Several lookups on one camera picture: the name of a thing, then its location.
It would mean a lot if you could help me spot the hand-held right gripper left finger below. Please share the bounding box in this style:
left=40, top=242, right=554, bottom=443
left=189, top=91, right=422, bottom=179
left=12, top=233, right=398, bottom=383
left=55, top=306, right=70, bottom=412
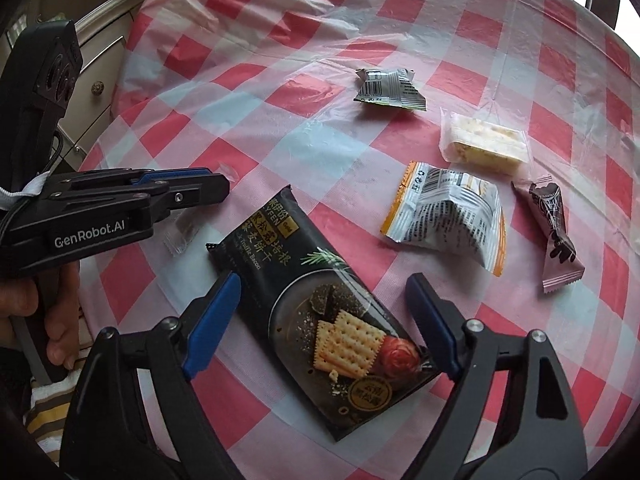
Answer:
left=59, top=271, right=243, bottom=480

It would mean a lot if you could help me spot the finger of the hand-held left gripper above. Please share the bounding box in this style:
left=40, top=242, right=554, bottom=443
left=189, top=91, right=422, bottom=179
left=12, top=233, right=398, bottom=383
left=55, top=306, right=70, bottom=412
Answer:
left=127, top=172, right=232, bottom=226
left=115, top=166, right=216, bottom=186

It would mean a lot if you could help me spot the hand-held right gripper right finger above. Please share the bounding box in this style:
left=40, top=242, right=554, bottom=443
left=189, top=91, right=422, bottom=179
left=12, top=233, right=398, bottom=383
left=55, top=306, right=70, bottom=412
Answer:
left=400, top=272, right=588, bottom=480

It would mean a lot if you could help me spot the black cracker packet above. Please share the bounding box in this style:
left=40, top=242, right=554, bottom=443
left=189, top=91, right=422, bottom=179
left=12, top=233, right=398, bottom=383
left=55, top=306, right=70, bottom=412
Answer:
left=206, top=185, right=443, bottom=443

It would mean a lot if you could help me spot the person's left hand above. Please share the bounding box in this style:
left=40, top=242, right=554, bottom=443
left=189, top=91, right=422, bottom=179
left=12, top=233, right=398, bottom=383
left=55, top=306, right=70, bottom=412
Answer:
left=0, top=264, right=83, bottom=368

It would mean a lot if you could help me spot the small clear wrapper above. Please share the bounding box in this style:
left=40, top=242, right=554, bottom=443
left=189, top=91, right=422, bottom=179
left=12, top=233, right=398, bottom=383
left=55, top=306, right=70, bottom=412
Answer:
left=164, top=210, right=201, bottom=257

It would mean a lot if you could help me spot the orange silver snack packet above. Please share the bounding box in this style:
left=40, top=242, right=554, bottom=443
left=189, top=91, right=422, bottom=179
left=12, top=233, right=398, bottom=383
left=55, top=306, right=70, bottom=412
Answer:
left=380, top=160, right=508, bottom=278

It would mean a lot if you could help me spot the red white checked tablecloth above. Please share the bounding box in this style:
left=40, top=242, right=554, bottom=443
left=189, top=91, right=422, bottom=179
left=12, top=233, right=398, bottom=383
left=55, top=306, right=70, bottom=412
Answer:
left=75, top=0, right=640, bottom=480

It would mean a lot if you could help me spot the cream cabinet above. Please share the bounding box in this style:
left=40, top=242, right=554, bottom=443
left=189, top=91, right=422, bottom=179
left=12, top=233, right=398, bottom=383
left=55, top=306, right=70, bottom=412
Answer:
left=10, top=0, right=153, bottom=171

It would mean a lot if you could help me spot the pink brown candy packet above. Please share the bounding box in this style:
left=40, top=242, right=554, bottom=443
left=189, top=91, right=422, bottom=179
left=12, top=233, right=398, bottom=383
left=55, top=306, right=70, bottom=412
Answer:
left=510, top=175, right=586, bottom=295

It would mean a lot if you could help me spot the striped sofa cushion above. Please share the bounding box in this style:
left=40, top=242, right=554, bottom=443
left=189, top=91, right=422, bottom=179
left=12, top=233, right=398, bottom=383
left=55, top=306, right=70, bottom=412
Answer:
left=22, top=375, right=88, bottom=453

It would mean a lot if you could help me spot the pale cake snack packet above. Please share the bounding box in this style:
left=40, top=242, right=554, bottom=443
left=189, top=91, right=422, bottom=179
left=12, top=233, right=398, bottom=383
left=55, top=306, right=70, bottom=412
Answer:
left=439, top=110, right=531, bottom=177

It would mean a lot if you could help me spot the green silver snack packet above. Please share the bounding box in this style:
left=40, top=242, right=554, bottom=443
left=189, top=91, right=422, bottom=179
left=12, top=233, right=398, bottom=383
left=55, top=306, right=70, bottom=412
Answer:
left=352, top=66, right=428, bottom=112

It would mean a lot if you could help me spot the white strap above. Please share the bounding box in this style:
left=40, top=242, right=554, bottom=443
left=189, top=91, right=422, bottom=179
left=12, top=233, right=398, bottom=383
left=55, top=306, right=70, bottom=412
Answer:
left=0, top=172, right=51, bottom=211

